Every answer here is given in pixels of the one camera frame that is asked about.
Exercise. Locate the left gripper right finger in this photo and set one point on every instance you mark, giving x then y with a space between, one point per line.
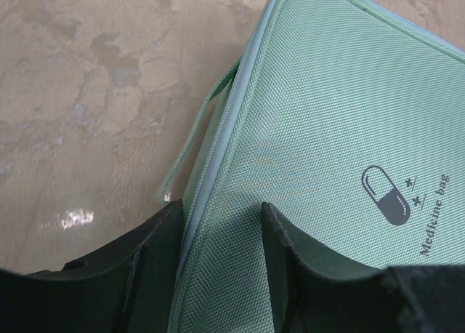
315 289

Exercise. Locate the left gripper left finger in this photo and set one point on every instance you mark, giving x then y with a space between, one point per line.
124 286

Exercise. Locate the mint green medicine case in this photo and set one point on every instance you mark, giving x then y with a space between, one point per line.
347 118

